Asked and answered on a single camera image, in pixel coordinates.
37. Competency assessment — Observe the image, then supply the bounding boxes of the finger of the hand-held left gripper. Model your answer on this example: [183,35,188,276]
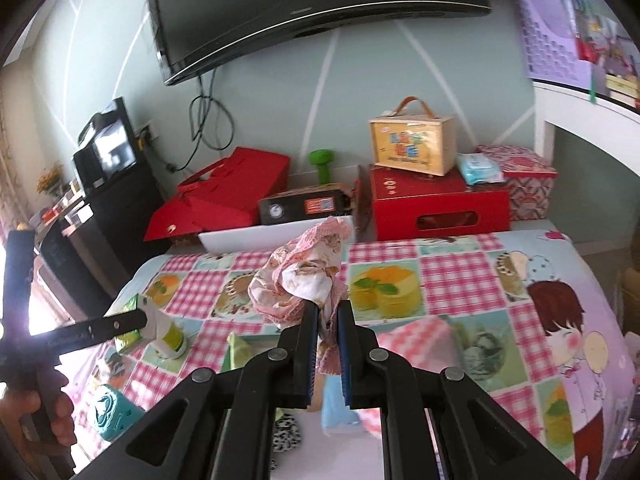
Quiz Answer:
[94,308,152,345]

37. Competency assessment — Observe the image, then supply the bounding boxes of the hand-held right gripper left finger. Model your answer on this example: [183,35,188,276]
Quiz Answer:
[95,301,321,480]

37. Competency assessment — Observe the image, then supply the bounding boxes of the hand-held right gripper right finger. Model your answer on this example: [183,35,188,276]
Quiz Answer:
[336,300,576,480]

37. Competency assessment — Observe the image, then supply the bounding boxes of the blue face mask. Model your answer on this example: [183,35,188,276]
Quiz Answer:
[320,375,366,436]

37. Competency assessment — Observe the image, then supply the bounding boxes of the white plastic bottle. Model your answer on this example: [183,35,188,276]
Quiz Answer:
[137,296,190,360]

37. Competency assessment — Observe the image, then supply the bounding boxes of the leopard print scrunchie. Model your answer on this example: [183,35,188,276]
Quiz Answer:
[272,410,305,453]

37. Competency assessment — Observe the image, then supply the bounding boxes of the pink floral cloth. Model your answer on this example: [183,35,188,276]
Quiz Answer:
[248,217,353,376]

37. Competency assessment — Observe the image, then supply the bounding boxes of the teal cardboard box lid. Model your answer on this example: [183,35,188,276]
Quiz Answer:
[220,310,471,480]

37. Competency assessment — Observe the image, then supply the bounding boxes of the person's left hand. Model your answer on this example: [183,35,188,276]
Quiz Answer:
[0,382,76,446]

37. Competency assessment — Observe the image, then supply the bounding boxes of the dark glass-front cabinet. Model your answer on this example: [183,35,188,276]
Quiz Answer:
[35,210,113,316]

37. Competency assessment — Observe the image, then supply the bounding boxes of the teal plastic container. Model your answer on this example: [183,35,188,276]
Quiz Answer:
[92,382,146,443]

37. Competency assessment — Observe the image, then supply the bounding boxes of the black cabinet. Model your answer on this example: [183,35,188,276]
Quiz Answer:
[60,160,166,311]

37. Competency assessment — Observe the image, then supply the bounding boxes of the yellow flowers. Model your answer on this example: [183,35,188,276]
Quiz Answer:
[37,162,66,196]

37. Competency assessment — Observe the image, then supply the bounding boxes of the printed patchwork blanket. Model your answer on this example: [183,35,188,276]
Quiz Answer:
[70,230,640,480]

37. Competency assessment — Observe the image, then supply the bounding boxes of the white bed board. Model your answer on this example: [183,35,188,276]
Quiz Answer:
[199,215,353,255]

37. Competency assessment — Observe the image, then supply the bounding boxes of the black flat box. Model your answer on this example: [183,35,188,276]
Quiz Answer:
[257,182,351,227]

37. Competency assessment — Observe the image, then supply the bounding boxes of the small black monitor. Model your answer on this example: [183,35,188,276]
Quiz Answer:
[72,97,138,193]

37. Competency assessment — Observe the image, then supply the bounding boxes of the large red gift box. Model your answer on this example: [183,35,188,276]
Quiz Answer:
[143,146,292,243]

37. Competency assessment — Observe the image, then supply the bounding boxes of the green dumbbell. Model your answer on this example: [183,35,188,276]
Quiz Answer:
[308,149,337,185]

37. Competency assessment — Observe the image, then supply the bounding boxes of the blue wet wipes pack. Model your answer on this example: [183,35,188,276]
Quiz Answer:
[456,152,505,186]

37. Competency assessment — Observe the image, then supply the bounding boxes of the pink patterned box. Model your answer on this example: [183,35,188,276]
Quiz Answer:
[475,144,558,222]

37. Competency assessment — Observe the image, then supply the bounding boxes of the white desk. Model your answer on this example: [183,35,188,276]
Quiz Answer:
[532,80,640,176]

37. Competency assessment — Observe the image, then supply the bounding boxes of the stack of books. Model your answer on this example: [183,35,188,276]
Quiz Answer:
[605,72,640,108]

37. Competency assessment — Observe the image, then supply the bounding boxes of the purple file basket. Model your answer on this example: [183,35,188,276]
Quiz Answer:
[516,0,608,90]

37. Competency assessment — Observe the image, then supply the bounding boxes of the red box with cutout handle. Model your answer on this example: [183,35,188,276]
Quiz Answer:
[369,164,511,242]

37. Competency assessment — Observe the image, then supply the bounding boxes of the wall socket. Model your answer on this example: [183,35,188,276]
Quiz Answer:
[135,120,160,148]

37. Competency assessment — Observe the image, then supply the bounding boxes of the wooden box with handle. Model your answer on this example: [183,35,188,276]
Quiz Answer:
[369,96,457,178]

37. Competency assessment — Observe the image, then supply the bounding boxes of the black television cable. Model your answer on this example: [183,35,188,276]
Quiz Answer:
[189,72,236,153]

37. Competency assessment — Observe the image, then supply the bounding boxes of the black wall television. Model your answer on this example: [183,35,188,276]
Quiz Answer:
[145,0,493,87]

